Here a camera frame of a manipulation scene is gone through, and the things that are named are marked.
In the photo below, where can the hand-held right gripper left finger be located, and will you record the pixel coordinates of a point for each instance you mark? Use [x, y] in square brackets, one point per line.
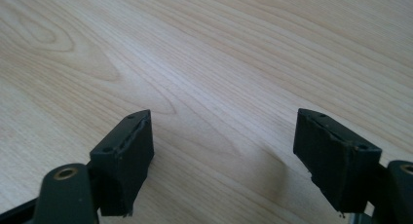
[123, 165]

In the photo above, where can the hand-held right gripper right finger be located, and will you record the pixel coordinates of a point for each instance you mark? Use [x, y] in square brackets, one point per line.
[337, 165]

